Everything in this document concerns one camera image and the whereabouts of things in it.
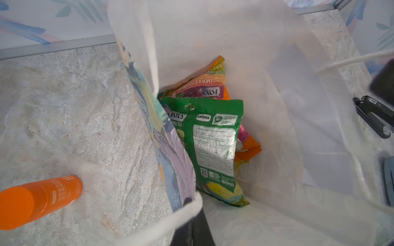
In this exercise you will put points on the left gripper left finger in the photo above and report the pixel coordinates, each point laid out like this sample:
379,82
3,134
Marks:
183,236

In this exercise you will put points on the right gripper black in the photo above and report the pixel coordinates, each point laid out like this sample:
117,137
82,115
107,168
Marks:
383,84

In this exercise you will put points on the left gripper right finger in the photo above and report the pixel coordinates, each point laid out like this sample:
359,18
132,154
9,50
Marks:
201,232

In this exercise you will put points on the green Fox's spring tea packet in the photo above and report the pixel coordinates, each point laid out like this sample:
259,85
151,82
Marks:
209,131

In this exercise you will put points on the floral paper gift bag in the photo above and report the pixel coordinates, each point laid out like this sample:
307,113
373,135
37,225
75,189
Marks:
313,184

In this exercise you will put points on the orange Fox's lemon candy packet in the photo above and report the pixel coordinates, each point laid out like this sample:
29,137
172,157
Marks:
210,82

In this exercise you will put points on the black stapler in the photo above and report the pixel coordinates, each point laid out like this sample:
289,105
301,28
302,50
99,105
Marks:
372,112

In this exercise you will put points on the orange bottle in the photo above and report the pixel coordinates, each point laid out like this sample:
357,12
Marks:
26,203

